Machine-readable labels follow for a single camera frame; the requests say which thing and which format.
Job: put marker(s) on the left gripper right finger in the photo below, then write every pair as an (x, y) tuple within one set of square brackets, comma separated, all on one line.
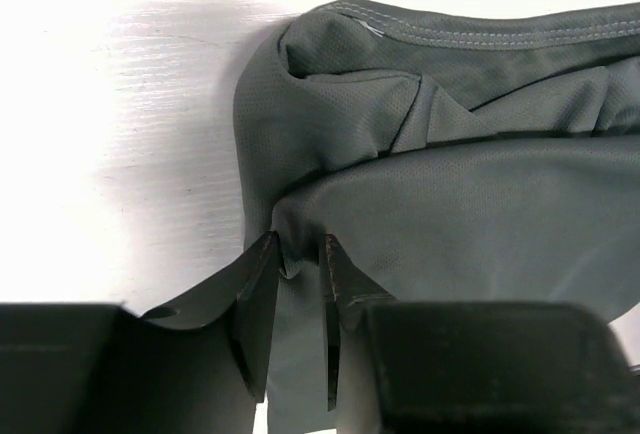
[(466, 367)]

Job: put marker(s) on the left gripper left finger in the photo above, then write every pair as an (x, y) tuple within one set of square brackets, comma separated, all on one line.
[(195, 364)]

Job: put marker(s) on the grey t shirt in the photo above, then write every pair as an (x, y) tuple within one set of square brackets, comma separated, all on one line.
[(455, 159)]

